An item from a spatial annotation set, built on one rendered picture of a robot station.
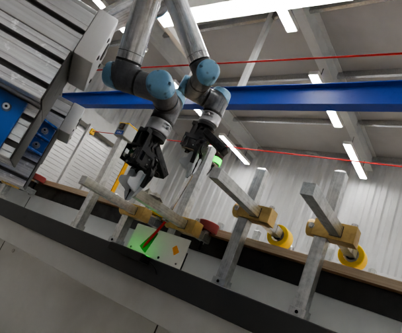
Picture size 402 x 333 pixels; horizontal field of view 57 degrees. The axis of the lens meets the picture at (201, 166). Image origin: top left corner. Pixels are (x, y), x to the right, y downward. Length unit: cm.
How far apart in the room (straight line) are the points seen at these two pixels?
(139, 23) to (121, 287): 88
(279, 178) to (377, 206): 253
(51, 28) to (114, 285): 101
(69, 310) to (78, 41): 143
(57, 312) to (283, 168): 864
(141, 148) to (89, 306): 92
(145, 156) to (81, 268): 66
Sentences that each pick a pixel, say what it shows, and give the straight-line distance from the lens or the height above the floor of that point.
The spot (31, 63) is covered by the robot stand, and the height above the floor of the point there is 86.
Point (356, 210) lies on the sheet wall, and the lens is 900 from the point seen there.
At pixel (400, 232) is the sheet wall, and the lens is 868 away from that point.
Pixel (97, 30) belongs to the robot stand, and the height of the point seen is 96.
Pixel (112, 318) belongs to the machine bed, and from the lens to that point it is 168.
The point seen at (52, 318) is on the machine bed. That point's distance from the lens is 194.
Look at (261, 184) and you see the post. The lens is 122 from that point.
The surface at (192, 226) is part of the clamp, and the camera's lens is 126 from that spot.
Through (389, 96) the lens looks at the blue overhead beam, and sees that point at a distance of 461.
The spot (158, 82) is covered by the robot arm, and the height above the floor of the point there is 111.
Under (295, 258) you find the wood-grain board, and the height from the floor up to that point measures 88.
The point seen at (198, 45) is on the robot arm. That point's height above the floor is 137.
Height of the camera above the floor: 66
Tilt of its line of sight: 18 degrees up
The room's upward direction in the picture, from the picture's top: 24 degrees clockwise
